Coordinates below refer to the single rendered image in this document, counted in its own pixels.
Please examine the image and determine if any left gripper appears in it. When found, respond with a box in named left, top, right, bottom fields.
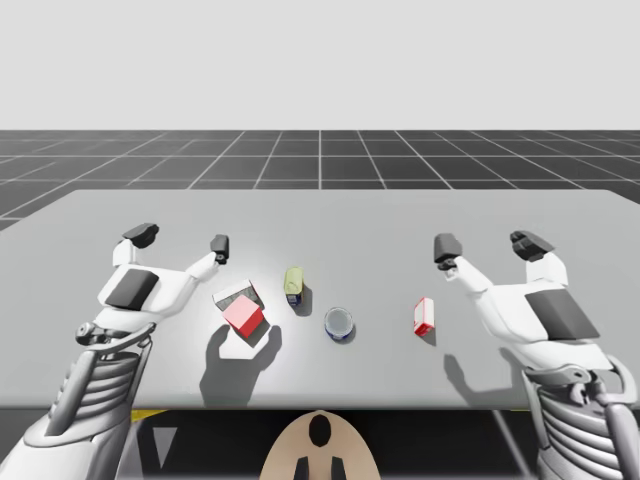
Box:
left=93, top=222, right=232, bottom=327

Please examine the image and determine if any blue flat can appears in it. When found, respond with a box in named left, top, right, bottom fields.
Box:
left=323, top=306, right=357, bottom=343

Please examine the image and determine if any pink cube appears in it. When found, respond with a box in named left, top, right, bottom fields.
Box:
left=221, top=294, right=266, bottom=340

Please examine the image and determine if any white and grey carton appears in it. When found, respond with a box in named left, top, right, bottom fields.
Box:
left=211, top=278, right=267, bottom=314

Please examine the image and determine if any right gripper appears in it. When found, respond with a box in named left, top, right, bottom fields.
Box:
left=432, top=229, right=622, bottom=372

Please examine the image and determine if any red and white carton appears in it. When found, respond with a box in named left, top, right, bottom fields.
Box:
left=412, top=296, right=436, bottom=337

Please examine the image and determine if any tan robot part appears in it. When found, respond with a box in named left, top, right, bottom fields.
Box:
left=258, top=408, right=382, bottom=480

